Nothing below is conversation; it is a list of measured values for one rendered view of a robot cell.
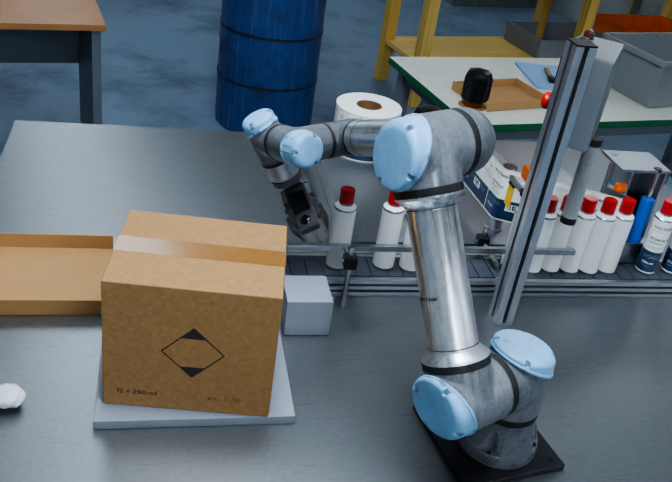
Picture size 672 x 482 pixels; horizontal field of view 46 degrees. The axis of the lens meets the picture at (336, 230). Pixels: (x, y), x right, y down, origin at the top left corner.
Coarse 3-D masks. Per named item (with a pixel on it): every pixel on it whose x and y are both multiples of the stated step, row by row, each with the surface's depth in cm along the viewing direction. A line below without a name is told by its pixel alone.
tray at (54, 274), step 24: (0, 240) 182; (24, 240) 183; (48, 240) 184; (72, 240) 185; (96, 240) 187; (0, 264) 177; (24, 264) 178; (48, 264) 180; (72, 264) 181; (96, 264) 182; (0, 288) 170; (24, 288) 171; (48, 288) 172; (72, 288) 173; (96, 288) 174; (0, 312) 162; (24, 312) 163; (48, 312) 164; (72, 312) 165; (96, 312) 167
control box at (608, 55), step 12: (576, 36) 167; (600, 48) 159; (612, 48) 160; (600, 60) 152; (612, 60) 153; (600, 72) 153; (612, 72) 154; (588, 84) 155; (600, 84) 154; (588, 96) 156; (600, 96) 155; (588, 108) 157; (600, 108) 157; (576, 120) 159; (588, 120) 158; (576, 132) 160; (588, 132) 159; (576, 144) 161; (588, 144) 160
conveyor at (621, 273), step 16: (288, 256) 188; (304, 256) 189; (320, 256) 190; (288, 272) 182; (304, 272) 183; (320, 272) 184; (336, 272) 184; (352, 272) 185; (368, 272) 186; (384, 272) 187; (400, 272) 188; (480, 272) 193; (496, 272) 194; (544, 272) 197; (560, 272) 198; (624, 272) 203; (656, 272) 205
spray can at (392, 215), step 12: (384, 204) 182; (396, 204) 180; (384, 216) 182; (396, 216) 180; (384, 228) 183; (396, 228) 182; (384, 240) 184; (396, 240) 184; (384, 252) 185; (372, 264) 189; (384, 264) 187
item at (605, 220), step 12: (612, 204) 190; (600, 216) 192; (612, 216) 192; (600, 228) 192; (612, 228) 193; (588, 240) 196; (600, 240) 194; (588, 252) 196; (600, 252) 196; (588, 264) 198
